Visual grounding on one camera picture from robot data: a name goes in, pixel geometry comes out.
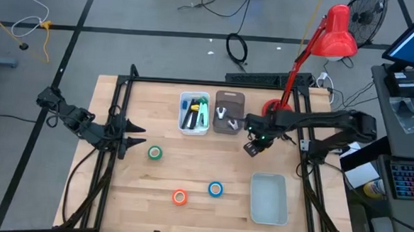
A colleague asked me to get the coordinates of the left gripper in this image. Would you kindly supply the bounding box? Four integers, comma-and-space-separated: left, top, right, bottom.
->
100, 114, 148, 162

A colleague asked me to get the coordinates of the green tape roll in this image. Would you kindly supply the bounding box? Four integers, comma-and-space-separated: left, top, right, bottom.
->
147, 145, 164, 162

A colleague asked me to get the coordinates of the mint green stapler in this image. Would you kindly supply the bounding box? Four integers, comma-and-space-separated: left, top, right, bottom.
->
196, 101, 210, 128

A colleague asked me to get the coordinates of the pale grey rectangular tray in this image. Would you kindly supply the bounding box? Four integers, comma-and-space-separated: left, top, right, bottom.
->
247, 172, 291, 227

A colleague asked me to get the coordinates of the blue tape roll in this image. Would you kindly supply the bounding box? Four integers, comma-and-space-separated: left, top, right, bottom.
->
208, 181, 225, 199

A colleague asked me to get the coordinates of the orange tape roll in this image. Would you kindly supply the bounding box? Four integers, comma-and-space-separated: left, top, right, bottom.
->
171, 188, 189, 206

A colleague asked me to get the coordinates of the smoky translucent plastic bin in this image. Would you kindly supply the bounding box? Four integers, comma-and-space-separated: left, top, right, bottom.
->
212, 89, 247, 136

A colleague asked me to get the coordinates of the white plastic bin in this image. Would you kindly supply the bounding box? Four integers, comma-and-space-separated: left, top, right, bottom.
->
177, 90, 212, 137

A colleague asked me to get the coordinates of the black perforated metal box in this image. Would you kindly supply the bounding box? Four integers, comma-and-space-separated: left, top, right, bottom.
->
224, 69, 315, 89

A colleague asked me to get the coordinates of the white power adapter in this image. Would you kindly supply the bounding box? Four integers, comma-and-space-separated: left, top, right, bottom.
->
315, 71, 336, 104

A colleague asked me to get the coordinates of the white paper sheet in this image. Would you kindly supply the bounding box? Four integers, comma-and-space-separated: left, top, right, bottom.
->
343, 160, 381, 191

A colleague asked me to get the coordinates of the yellow wipes canister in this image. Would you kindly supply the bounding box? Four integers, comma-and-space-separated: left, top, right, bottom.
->
362, 177, 388, 200

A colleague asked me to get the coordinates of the grey workstation desk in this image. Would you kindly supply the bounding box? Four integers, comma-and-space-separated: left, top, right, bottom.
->
366, 62, 414, 160

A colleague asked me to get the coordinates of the red desk lamp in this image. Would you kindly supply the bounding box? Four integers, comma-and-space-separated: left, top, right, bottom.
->
262, 0, 361, 121

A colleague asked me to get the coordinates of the clear plastic bag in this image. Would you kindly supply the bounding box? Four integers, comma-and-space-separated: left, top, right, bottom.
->
386, 96, 414, 136

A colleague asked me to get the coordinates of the small black computer box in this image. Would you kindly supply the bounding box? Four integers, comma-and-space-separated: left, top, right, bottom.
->
382, 67, 414, 99

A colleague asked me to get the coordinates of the backlit colourful keyboard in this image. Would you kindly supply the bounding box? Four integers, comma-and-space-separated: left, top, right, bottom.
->
388, 161, 414, 201

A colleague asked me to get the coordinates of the black floor fan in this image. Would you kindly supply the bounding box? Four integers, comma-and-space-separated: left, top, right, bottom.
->
345, 0, 390, 50

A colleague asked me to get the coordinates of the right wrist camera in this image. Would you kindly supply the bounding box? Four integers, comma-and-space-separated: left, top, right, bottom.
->
242, 140, 264, 159

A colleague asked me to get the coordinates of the black aluminium table frame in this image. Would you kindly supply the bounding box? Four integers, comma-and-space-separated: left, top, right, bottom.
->
52, 60, 364, 232

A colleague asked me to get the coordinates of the coiled black cable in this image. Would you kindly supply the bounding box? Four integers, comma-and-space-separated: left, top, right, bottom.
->
225, 32, 250, 66

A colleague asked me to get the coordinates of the loose black floor cable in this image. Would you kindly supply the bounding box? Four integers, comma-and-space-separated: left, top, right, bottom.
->
177, 0, 254, 36

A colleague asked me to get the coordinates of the yellow hanging cord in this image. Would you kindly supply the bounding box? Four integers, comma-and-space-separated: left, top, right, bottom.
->
296, 0, 327, 61

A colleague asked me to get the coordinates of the yellow cord with black plug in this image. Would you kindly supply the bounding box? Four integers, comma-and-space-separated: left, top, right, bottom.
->
0, 9, 31, 51

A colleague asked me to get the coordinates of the yellow floor cable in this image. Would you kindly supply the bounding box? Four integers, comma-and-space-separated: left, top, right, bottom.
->
38, 20, 53, 65

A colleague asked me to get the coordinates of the white floor cable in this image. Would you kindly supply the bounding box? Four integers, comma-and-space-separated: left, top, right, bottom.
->
10, 0, 51, 40

